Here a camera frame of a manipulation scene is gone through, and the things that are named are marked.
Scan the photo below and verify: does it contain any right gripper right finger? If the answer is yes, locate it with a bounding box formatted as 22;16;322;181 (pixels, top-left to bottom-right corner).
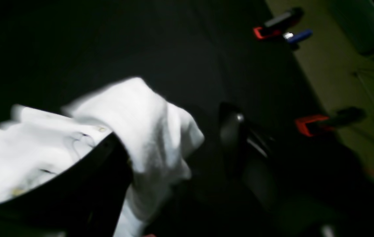
219;102;280;211

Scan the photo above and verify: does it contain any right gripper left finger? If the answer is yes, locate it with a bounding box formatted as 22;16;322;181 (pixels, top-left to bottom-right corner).
0;134;133;237

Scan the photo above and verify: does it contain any white printed t-shirt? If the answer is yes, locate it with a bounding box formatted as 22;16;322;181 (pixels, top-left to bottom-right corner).
0;77;205;237

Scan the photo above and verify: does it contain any orange clamp far right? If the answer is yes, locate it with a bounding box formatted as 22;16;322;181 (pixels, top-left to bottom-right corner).
294;107;366;137

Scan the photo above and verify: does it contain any black table cloth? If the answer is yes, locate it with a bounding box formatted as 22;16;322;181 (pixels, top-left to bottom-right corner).
0;0;374;237

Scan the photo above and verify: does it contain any blue clamp far right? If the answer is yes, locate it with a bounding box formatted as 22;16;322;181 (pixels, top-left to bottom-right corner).
253;7;313;51

